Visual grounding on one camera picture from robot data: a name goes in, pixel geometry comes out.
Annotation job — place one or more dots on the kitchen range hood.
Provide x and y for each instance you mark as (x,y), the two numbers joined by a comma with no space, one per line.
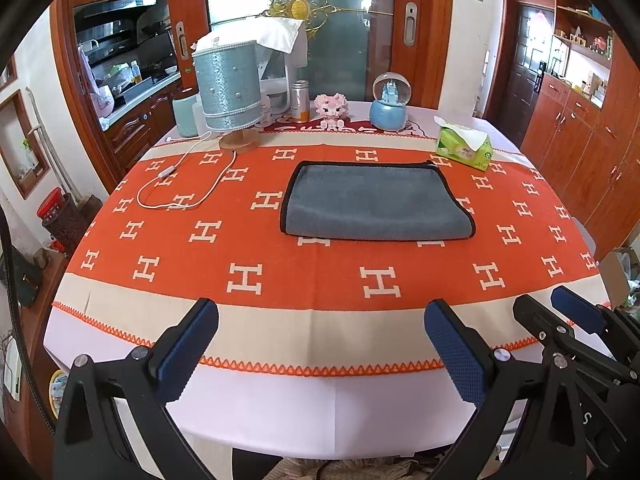
(117,7)

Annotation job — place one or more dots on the grey towel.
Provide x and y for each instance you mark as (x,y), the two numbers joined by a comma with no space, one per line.
(375,200)

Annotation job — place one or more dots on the pale blue jar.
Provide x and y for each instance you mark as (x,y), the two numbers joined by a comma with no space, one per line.
(184,115)

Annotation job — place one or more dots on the cardboard box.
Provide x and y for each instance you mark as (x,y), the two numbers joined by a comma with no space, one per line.
(617,272)

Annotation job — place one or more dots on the blue snow globe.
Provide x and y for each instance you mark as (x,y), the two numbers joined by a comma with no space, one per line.
(390,105)

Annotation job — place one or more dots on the pink toy figure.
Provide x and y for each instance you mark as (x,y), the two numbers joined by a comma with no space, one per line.
(331,110)

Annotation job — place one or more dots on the white water dispenser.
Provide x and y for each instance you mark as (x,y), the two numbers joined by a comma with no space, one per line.
(280,77)

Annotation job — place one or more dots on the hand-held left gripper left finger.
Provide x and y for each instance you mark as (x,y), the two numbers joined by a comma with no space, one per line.
(187,352)

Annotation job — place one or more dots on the small white bottle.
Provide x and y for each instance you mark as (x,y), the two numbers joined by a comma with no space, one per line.
(266,110)

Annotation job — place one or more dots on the wooden wall niche frame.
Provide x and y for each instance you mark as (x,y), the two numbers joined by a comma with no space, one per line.
(22,145)

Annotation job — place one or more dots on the white cloth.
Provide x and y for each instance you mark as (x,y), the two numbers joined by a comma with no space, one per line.
(265,32)

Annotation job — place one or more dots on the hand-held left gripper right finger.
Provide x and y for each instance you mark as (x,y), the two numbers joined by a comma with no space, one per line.
(457,355)

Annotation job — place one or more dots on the red lid jar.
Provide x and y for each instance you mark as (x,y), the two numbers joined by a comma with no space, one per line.
(57,215)

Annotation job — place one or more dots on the blue table lamp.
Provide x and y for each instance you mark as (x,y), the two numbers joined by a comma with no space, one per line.
(227,87)

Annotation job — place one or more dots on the orange patterned tablecloth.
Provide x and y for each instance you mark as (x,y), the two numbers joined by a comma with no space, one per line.
(320,280)

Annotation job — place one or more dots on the green tissue pack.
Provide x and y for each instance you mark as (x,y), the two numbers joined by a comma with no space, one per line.
(462,147)

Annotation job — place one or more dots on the dark entrance door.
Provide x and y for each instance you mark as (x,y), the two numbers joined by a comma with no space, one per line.
(527,70)

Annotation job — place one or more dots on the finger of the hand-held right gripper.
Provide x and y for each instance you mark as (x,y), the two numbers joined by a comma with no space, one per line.
(532,312)
(580,307)

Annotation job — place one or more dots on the wooden wall cabinet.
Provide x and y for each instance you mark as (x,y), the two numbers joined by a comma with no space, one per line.
(585,125)

